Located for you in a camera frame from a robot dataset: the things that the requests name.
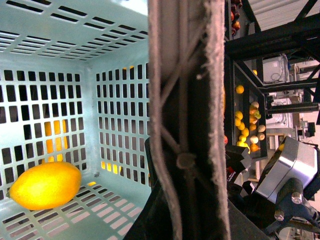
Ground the black fruit display tray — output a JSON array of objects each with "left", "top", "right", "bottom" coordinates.
[{"left": 224, "top": 56, "right": 266, "bottom": 146}]

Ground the brown basket handle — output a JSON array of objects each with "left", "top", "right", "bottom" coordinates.
[{"left": 148, "top": 0, "right": 231, "bottom": 240}]

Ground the light blue plastic basket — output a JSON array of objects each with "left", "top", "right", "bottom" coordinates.
[{"left": 0, "top": 0, "right": 151, "bottom": 240}]

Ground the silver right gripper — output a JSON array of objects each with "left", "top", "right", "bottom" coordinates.
[{"left": 256, "top": 136, "right": 318, "bottom": 203}]

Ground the yellow lemon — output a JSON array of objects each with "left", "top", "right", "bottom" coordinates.
[{"left": 8, "top": 161, "right": 82, "bottom": 211}]

